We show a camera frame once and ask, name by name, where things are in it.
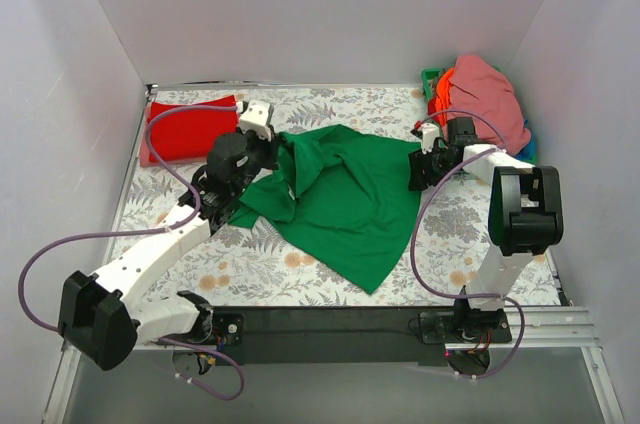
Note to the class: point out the floral table cloth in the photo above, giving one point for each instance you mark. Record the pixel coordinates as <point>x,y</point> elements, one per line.
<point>257,267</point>

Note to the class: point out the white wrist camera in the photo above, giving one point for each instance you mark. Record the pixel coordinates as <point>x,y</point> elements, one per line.
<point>427,133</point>
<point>255,115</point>

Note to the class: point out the blue t shirt in basket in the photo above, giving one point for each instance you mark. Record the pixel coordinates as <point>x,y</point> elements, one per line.
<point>529,152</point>

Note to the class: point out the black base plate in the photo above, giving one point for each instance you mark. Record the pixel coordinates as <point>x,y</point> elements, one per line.
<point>349,335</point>

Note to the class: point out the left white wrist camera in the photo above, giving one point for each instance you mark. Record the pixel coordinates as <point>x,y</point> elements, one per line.
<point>255,115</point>

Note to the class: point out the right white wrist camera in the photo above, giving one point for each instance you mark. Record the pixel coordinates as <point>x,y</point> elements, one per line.
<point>427,133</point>

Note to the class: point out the orange t shirt in basket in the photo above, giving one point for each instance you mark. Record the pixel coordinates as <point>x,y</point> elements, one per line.
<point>440,88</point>

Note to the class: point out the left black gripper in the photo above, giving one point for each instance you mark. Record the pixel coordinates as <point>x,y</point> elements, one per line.
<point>270,149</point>

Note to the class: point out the pink t shirt in basket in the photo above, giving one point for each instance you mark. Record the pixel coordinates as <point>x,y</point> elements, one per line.
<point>478,87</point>

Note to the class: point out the green t shirt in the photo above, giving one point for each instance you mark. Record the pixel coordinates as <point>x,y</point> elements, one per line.
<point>342,197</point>

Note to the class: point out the green plastic basket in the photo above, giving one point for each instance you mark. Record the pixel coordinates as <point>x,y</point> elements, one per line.
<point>427,75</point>

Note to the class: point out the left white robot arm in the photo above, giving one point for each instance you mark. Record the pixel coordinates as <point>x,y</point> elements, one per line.
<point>103,314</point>

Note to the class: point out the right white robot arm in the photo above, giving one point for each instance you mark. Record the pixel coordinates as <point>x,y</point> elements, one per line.
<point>524,219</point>

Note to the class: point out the folded red t shirt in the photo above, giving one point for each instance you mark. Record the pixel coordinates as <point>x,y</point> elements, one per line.
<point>189,135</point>

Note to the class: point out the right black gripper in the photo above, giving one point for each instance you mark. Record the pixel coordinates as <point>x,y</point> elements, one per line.
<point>420,170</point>

